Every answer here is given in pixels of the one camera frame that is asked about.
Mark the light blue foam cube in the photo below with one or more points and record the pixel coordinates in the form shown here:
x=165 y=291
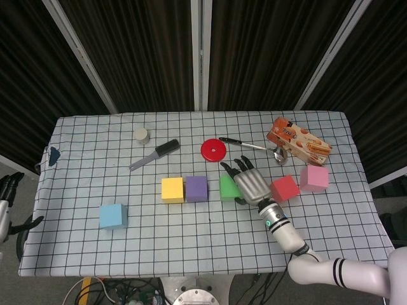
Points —
x=113 y=216

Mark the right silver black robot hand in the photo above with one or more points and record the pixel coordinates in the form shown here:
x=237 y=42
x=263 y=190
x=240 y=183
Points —
x=252 y=185

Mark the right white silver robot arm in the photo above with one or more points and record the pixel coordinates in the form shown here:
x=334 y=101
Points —
x=318 y=270

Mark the light blue checkered tablecloth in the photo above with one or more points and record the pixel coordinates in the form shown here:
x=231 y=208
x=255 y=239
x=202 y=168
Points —
x=190 y=241

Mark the grey brush with black bristles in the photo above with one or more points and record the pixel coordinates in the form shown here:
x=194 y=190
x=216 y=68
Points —
x=167 y=147

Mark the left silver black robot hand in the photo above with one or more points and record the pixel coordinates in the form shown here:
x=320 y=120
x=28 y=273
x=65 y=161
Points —
x=4 y=216

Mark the small white round jar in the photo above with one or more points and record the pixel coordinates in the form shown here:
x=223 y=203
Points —
x=142 y=136

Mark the white partition frame post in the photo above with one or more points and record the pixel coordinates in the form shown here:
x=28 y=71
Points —
x=82 y=60
x=330 y=57
x=201 y=54

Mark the yellow floor tape strip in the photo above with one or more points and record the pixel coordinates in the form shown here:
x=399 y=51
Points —
x=86 y=286

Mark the orange biscuit carton box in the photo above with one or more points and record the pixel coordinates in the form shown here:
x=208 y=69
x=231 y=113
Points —
x=299 y=139

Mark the yellow foam cube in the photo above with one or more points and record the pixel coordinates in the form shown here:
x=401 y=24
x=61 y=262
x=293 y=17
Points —
x=172 y=190

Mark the dark blue cloth clip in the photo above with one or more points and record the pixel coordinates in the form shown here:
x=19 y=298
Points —
x=54 y=156

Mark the red round plastic lid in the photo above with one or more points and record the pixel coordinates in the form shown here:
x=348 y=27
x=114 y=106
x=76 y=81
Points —
x=213 y=150

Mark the red foam cube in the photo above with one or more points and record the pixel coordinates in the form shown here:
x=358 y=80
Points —
x=285 y=189

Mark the purple foam cube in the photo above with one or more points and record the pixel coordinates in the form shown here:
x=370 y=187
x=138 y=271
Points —
x=196 y=189

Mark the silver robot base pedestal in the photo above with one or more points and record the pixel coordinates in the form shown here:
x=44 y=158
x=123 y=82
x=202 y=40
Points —
x=195 y=290

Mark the dark pleated partition panel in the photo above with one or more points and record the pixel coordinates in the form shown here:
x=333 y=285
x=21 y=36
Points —
x=381 y=89
x=28 y=79
x=267 y=54
x=140 y=54

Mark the green foam cube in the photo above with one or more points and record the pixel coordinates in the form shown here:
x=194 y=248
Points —
x=227 y=189

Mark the pink foam cube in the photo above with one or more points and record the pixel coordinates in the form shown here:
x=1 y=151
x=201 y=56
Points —
x=314 y=178

